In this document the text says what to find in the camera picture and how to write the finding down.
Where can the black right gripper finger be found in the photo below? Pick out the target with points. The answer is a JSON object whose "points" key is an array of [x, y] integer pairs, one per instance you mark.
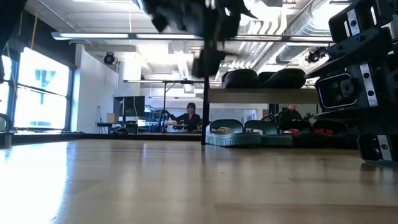
{"points": [[348, 119], [348, 53]]}

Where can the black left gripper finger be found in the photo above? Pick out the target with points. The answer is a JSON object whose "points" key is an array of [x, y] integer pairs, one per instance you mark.
{"points": [[236, 7], [228, 28]]}

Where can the green rubber slide sandal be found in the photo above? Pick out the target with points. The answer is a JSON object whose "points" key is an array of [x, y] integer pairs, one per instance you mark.
{"points": [[276, 140], [230, 140]]}

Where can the black ceiling spotlight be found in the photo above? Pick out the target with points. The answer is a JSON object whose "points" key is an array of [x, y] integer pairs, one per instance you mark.
{"points": [[315, 55]]}

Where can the person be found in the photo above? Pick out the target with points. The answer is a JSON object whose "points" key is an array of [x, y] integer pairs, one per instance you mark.
{"points": [[289, 116], [189, 119]]}

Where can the round black ceiling speaker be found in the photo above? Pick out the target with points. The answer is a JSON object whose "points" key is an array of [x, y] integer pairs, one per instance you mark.
{"points": [[109, 58]]}

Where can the long ceiling light bar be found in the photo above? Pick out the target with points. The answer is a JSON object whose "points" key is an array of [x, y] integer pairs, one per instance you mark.
{"points": [[93, 35]]}

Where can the black monitor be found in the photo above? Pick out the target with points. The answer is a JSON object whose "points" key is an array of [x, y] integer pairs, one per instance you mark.
{"points": [[130, 105]]}

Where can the beige cardboard box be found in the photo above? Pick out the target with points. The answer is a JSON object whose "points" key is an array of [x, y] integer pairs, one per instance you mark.
{"points": [[112, 118]]}

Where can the large bright window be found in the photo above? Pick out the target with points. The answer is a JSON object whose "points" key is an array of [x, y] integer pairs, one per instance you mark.
{"points": [[43, 87]]}

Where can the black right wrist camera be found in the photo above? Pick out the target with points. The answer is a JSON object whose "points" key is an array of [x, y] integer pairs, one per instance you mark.
{"points": [[329, 91]]}

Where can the wooden shelf with black frame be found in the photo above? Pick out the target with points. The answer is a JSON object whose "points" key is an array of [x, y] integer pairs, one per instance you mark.
{"points": [[264, 96]]}

